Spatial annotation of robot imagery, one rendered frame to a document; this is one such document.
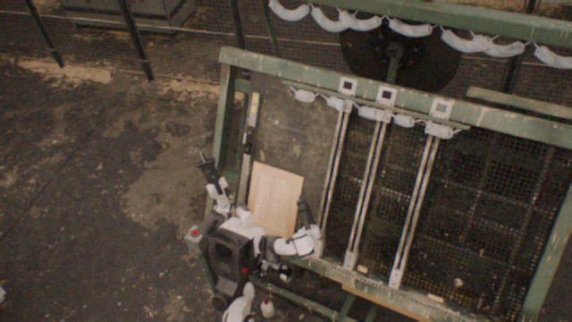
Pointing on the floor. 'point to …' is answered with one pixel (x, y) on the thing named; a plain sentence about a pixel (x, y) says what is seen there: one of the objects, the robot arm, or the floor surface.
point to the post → (209, 271)
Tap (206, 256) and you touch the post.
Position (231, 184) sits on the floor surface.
